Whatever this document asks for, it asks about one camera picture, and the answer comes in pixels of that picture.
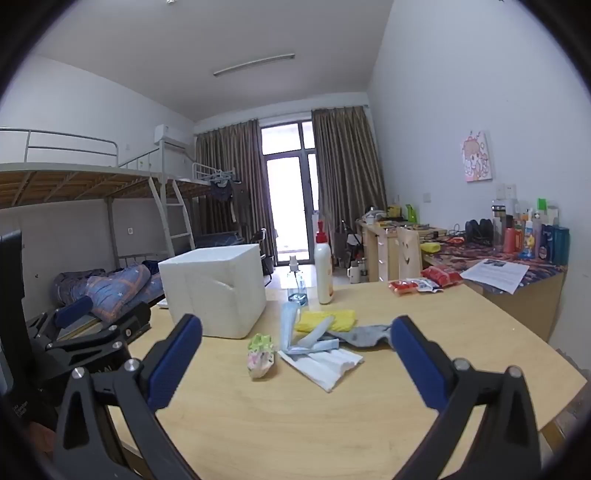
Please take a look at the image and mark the large red snack packet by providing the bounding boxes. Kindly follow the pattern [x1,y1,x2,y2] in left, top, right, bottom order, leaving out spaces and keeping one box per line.
[420,266,464,287]

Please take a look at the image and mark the person's left hand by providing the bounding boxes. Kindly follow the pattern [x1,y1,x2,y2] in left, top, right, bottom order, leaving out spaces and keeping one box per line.
[28,422,60,462]

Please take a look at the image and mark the pink cartoon wall picture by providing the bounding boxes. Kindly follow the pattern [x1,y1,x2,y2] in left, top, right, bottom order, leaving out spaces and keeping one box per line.
[460,131,494,184]

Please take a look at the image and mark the white air conditioner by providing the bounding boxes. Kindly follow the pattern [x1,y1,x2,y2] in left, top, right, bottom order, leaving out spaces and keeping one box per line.
[154,123,191,149]

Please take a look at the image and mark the black folding cart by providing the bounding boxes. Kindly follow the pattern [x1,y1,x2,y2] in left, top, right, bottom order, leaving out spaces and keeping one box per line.
[339,220,366,269]

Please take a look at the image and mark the desk with patterned cloth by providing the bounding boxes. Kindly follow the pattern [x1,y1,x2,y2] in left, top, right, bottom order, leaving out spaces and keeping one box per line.
[421,239,567,343]

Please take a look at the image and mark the row of toiletry bottles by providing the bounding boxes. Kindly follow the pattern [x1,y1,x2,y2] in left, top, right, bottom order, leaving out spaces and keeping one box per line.
[490,198,571,265]

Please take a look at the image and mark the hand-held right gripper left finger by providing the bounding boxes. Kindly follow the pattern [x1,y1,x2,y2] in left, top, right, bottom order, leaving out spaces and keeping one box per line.
[53,314,204,480]

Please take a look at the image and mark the blue checked bedding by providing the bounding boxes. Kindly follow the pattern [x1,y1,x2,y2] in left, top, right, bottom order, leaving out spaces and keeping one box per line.
[196,233,246,248]

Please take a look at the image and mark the brown curtain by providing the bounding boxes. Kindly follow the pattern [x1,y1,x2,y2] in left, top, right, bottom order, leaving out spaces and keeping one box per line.
[311,106,388,228]
[194,119,264,260]

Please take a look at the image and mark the white lotion bottle red pump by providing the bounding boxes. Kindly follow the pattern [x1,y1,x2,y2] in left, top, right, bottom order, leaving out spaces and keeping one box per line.
[314,220,334,305]

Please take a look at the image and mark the white pleated face mask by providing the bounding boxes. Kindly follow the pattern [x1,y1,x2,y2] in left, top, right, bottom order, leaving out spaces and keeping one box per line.
[278,340,365,393]

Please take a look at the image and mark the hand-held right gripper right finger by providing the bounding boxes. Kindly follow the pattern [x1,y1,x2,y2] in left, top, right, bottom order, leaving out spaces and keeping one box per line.
[392,315,542,480]

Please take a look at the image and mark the hanging dark clothes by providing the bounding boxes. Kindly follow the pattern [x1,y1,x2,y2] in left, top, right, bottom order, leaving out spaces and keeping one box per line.
[209,177,236,204]

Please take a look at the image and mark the black folding chair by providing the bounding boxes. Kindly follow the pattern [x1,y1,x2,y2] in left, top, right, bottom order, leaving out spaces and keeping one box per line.
[251,228,278,278]

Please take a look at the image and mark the green pink wrapper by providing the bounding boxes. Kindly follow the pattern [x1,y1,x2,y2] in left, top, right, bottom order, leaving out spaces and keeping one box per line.
[248,333,278,380]

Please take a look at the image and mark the ceiling tube light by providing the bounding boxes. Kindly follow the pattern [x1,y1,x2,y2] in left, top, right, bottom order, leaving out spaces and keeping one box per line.
[213,54,296,77]

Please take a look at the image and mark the grey sock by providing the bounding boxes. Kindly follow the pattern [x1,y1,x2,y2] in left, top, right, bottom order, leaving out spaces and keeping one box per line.
[329,324,396,350]

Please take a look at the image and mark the glass balcony door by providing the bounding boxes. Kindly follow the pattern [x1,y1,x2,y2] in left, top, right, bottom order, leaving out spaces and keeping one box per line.
[259,120,320,267]

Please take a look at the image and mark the white foam box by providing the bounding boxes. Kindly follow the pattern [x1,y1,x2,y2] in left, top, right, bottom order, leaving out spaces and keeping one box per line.
[158,244,267,340]

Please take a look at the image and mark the light wooden desk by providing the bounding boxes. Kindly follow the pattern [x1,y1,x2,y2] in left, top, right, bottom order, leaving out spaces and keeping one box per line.
[355,219,447,283]

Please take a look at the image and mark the printed paper sheet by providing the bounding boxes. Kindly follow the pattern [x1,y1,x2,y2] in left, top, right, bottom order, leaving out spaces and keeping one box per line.
[460,258,531,295]

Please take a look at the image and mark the metal bunk bed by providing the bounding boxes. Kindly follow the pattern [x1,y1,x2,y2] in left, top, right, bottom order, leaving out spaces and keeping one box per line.
[191,161,253,251]
[0,128,200,301]

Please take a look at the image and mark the light blue face mask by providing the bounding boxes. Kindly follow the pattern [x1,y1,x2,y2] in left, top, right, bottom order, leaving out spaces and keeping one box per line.
[295,316,336,348]

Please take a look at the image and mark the wooden chair with smiley face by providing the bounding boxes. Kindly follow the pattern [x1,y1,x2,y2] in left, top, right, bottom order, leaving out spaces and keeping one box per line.
[397,226,424,282]

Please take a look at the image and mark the black headphones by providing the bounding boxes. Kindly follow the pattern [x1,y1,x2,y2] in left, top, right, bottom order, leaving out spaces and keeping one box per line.
[464,218,494,246]

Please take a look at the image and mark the white bunk bed ladder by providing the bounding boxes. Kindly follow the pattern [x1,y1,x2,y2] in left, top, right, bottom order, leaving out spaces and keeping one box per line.
[148,178,197,257]

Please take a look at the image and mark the clear spray bottle blue liquid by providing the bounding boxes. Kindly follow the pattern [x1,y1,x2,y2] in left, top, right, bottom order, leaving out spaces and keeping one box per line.
[287,255,308,306]

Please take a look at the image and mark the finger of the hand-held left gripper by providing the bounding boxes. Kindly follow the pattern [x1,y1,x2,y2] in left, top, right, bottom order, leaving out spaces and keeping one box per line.
[46,302,152,354]
[27,295,95,344]

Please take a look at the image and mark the yellow foam net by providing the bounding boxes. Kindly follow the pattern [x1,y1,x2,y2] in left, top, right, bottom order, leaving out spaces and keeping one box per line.
[294,309,358,333]

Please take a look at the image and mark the blue plaid quilt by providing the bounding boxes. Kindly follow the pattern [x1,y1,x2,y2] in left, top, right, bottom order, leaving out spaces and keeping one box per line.
[52,263,165,320]

